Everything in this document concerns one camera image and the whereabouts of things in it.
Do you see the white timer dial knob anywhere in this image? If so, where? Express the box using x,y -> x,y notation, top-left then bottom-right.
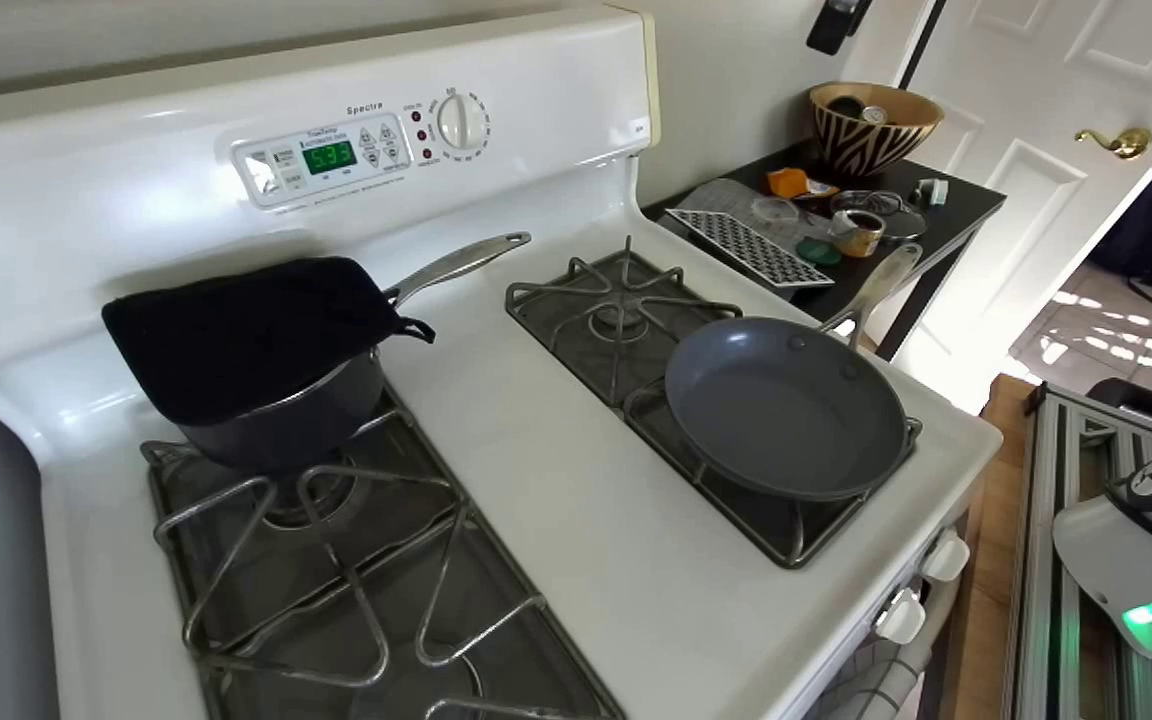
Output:
434,94 -> 490,152

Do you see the white stove knob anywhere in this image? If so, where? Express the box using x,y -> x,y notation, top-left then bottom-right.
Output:
873,589 -> 928,647
921,529 -> 971,584

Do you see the zebra pattern wooden bowl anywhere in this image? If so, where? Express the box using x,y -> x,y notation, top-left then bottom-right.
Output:
808,82 -> 945,179

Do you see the glass pot lid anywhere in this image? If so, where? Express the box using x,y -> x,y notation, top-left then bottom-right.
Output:
829,189 -> 929,242

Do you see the clear plastic bag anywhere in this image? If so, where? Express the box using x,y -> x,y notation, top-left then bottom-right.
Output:
681,178 -> 801,244

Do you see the black side table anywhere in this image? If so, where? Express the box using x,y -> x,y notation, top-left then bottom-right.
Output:
641,140 -> 1007,363

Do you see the black and white patterned tray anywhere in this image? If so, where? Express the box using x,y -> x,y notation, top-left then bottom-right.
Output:
665,207 -> 836,290

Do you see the white panel door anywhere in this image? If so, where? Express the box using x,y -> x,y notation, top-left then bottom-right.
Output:
861,0 -> 1152,416

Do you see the narrow grey burner grate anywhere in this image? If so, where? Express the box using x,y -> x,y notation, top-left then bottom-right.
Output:
504,236 -> 924,571

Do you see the stove burner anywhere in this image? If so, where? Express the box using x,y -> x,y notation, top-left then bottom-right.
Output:
586,300 -> 653,347
258,462 -> 379,532

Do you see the dark backpack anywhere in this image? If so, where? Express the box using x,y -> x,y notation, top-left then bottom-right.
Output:
1089,153 -> 1152,284

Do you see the grey frying pan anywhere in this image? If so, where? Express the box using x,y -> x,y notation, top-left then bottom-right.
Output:
664,243 -> 925,503

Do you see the white gas stove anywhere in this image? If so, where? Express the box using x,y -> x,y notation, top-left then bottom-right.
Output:
0,0 -> 1005,720

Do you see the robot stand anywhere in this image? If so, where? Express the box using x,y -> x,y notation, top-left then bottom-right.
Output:
1000,380 -> 1152,720

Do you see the checked dish towel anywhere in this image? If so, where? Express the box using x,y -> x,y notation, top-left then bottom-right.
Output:
808,632 -> 937,720

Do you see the black pot holder cloth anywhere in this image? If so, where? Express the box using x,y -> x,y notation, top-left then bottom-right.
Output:
101,256 -> 437,428

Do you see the wide grey burner grate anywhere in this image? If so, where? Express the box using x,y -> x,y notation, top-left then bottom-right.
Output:
140,395 -> 629,720

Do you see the brass door handle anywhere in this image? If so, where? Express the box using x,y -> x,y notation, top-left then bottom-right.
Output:
1074,126 -> 1152,161

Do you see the dark saucepan with steel handle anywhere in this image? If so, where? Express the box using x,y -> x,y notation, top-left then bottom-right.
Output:
174,231 -> 533,473

